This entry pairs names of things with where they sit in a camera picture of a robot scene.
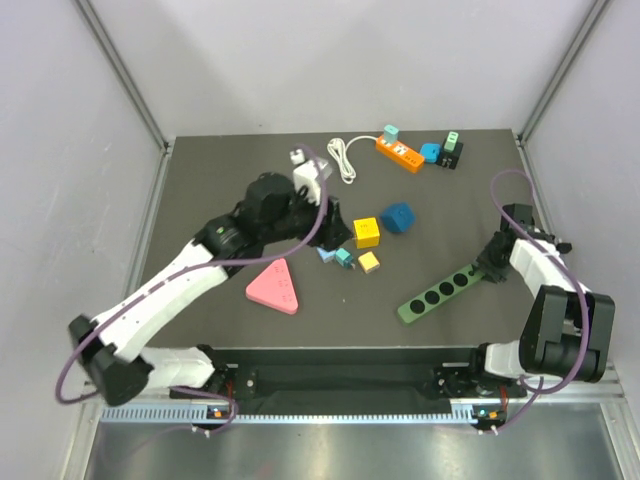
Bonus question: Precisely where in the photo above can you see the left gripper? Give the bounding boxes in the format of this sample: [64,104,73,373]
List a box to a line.
[261,183,352,253]

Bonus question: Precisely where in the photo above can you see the light blue plug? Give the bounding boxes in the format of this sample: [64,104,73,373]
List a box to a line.
[316,247,336,263]

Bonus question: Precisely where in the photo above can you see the teal plug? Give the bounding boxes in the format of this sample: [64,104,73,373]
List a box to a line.
[334,248,355,269]

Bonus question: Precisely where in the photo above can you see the green power strip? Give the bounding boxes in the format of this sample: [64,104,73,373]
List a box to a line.
[396,264,485,325]

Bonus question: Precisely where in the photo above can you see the yellow cube plug adapter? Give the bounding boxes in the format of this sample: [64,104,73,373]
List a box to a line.
[353,217,380,249]

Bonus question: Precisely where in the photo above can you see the yellow plug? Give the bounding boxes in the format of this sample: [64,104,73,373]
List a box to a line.
[358,251,380,274]

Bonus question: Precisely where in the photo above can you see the blue cube plug adapter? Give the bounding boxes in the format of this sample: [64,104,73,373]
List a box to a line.
[380,202,416,234]

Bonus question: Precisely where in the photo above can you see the pink triangular socket adapter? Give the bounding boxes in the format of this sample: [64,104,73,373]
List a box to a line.
[245,258,299,315]

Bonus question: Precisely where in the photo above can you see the white power cable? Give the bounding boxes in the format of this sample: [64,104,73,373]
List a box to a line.
[326,134,380,185]

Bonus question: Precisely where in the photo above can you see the orange power strip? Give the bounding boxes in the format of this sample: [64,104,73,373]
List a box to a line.
[376,136,425,174]

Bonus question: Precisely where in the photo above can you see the black socket block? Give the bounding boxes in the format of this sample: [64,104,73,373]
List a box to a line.
[435,142,464,170]

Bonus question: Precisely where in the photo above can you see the teal charger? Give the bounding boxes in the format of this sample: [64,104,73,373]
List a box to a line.
[383,124,399,145]

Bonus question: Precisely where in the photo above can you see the blue rounded plug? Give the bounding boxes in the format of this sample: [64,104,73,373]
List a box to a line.
[419,143,441,164]

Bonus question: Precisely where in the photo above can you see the mint green charger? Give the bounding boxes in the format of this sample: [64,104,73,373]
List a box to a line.
[443,131,459,152]

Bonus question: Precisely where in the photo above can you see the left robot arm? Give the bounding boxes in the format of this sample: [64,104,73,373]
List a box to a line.
[68,164,352,406]

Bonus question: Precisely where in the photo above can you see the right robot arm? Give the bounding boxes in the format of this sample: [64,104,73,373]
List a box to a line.
[466,203,615,396]

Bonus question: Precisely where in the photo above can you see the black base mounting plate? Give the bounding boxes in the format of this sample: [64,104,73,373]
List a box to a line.
[202,364,525,400]

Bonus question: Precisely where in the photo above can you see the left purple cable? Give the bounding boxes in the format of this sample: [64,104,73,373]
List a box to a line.
[53,144,331,469]

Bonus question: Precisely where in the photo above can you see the purple cable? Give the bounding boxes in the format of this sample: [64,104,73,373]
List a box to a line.
[489,169,596,436]
[53,144,331,469]

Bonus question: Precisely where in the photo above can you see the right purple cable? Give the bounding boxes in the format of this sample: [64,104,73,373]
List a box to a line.
[489,169,596,436]

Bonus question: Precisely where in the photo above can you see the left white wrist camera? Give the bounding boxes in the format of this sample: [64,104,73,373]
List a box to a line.
[289,149,321,205]

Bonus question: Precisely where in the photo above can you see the white slotted cable duct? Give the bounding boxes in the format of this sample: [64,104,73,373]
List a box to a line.
[100,403,501,426]

